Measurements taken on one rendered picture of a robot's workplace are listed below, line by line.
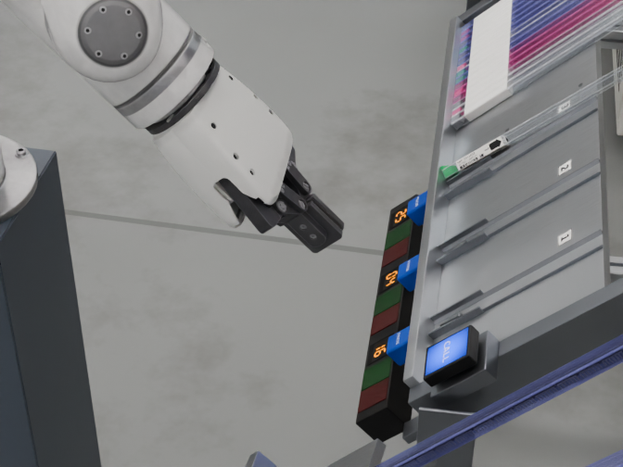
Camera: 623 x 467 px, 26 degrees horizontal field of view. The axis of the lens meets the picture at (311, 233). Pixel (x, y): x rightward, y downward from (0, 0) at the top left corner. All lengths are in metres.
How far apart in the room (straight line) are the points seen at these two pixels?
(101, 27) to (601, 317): 0.48
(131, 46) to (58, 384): 0.85
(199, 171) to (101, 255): 1.53
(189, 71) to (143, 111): 0.05
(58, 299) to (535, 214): 0.62
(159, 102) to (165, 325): 1.40
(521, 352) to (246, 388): 1.13
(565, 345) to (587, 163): 0.23
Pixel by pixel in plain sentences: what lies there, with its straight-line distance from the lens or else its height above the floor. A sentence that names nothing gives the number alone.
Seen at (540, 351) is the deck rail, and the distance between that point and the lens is 1.16.
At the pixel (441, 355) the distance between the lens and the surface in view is 1.16.
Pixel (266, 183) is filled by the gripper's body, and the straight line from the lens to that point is 1.02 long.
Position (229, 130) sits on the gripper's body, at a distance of 1.02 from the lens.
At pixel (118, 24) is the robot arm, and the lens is 0.91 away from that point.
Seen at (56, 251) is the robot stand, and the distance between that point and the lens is 1.62.
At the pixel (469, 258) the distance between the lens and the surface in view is 1.34.
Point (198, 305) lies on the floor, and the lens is 2.41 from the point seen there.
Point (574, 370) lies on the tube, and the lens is 0.91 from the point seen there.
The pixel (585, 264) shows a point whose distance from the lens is 1.20.
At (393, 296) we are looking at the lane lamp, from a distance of 1.41.
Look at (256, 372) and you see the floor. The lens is 2.28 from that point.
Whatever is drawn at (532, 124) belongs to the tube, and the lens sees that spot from 1.42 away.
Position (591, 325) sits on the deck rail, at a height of 0.83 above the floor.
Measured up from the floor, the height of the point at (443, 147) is 0.73.
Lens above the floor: 1.59
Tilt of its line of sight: 39 degrees down
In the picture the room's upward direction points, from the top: straight up
